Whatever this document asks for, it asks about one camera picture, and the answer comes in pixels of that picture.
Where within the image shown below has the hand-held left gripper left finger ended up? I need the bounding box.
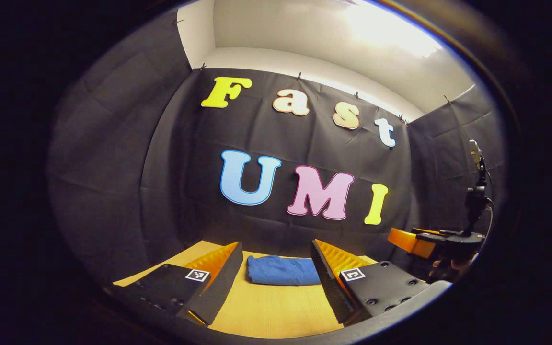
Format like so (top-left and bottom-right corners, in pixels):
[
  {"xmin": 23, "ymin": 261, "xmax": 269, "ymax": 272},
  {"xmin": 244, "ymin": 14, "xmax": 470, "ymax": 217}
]
[{"xmin": 113, "ymin": 241, "xmax": 244, "ymax": 326}]

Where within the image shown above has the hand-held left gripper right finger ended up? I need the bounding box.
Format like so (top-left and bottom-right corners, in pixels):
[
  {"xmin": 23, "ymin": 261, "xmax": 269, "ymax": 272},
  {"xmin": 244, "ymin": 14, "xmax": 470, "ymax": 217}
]
[{"xmin": 310, "ymin": 238, "xmax": 431, "ymax": 326}]

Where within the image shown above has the blue corduroy shirt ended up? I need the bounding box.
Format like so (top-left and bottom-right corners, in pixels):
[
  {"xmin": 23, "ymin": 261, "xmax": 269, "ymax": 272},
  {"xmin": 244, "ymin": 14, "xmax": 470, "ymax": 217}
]
[{"xmin": 246, "ymin": 255, "xmax": 322, "ymax": 286}]

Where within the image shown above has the ceiling light panel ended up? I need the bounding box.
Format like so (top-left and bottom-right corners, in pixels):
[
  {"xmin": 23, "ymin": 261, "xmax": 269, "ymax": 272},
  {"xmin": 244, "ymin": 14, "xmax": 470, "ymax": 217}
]
[{"xmin": 348, "ymin": 2, "xmax": 444, "ymax": 58}]

